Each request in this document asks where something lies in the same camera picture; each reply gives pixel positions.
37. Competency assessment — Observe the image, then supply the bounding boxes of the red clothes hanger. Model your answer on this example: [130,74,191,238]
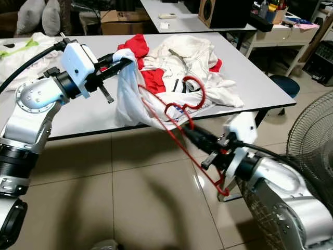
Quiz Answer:
[138,74,232,197]

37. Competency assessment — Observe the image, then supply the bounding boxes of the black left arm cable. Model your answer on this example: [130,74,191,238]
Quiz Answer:
[0,35,68,93]

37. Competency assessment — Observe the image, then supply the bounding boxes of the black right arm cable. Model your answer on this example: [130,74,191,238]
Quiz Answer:
[245,143,333,209]

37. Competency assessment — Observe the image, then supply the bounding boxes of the black desk organizer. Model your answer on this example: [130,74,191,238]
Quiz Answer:
[250,0,289,32]

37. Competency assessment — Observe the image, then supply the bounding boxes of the white desk with drawers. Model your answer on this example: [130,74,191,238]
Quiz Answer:
[242,21,322,73]

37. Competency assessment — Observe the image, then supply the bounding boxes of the grey pillow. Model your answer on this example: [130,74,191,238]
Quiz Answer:
[43,0,61,37]
[17,0,46,36]

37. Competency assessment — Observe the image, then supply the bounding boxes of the thin white T-shirt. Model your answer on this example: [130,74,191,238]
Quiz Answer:
[113,48,180,131]

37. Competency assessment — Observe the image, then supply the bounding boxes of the cardboard box with black print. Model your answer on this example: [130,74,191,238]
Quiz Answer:
[100,9,149,36]

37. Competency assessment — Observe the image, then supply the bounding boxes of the brown armchair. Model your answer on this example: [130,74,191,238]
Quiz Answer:
[0,0,63,37]

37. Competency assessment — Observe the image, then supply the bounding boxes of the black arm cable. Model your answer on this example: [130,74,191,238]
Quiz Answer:
[245,143,333,209]
[0,35,68,93]

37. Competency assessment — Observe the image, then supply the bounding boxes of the white cartoon print T-shirt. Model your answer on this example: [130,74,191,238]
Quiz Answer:
[0,32,61,79]

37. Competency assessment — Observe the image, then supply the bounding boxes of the grey standing fan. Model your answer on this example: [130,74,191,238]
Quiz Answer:
[286,91,333,193]

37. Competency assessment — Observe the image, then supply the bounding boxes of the grey robot foot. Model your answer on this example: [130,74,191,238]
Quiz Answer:
[91,239,120,250]

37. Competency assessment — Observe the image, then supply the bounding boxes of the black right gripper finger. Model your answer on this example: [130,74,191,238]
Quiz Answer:
[182,126,213,145]
[183,133,210,154]

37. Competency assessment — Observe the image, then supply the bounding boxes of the blue round stool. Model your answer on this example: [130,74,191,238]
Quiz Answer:
[270,74,301,98]

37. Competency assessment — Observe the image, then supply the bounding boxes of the red garment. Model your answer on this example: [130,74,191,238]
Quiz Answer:
[117,34,223,94]

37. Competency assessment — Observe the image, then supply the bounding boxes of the brown checked laundry basket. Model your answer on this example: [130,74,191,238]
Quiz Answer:
[237,177,308,250]

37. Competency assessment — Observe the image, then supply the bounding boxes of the cream white jacket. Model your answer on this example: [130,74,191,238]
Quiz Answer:
[143,34,244,113]

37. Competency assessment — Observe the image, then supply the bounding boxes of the wooden speaker with black face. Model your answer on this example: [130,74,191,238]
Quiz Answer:
[198,0,253,29]

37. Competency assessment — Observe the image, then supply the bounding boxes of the white table with black legs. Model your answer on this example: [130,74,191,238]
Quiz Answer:
[0,32,297,141]

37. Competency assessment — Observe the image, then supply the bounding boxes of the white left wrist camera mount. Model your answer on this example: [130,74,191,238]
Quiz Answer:
[60,43,99,99]

